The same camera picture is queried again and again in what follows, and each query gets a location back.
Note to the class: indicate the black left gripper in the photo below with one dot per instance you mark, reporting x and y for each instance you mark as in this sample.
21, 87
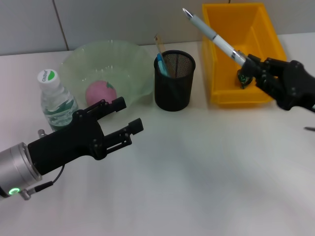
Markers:
66, 142

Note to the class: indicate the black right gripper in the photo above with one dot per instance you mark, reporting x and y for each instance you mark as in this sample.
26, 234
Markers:
295, 83

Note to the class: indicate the pink toy peach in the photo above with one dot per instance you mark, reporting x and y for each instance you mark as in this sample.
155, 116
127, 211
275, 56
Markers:
98, 94

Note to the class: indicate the blue scissors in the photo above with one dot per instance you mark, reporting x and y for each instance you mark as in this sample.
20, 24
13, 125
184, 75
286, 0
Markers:
162, 66

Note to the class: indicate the silver grey pen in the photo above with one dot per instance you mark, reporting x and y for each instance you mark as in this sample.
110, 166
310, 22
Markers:
211, 33

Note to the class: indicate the clear water bottle green label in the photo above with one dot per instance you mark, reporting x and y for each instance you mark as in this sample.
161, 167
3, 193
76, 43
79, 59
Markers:
54, 98

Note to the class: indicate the clear plastic ruler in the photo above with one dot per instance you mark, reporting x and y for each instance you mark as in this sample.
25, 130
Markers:
159, 44

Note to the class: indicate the green glass fruit bowl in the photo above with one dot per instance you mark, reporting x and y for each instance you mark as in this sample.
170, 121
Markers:
123, 64

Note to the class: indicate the black mesh pen holder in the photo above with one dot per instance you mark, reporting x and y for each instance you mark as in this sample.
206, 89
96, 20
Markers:
172, 93

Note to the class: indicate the yellow plastic bin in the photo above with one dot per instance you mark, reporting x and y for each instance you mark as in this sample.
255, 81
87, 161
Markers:
233, 24

